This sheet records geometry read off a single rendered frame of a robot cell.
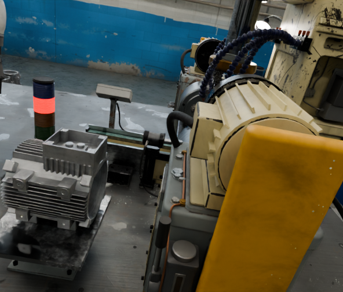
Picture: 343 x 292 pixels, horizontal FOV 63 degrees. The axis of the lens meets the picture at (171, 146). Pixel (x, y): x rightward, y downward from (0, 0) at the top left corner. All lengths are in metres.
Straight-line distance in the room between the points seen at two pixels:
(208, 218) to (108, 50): 6.42
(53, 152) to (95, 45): 6.21
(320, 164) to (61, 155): 0.52
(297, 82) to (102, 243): 0.79
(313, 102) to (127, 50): 5.87
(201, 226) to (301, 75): 0.66
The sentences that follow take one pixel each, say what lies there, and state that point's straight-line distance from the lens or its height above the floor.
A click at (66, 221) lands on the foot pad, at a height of 0.98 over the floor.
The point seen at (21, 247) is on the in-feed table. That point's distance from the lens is 0.76.
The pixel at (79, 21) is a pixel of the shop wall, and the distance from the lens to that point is 6.87.
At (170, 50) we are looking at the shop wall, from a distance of 6.69.
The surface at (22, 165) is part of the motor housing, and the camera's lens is 0.73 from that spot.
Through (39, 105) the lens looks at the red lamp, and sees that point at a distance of 0.91.
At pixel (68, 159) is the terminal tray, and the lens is 0.67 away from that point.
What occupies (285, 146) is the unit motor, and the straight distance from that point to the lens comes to 0.34.
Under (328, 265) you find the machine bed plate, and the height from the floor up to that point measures 0.80.
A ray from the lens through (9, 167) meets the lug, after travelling 0.73.
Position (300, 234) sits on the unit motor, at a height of 1.22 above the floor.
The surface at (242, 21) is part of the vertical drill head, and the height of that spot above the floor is 1.47.
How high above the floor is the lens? 1.45
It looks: 25 degrees down
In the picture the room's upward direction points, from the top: 11 degrees clockwise
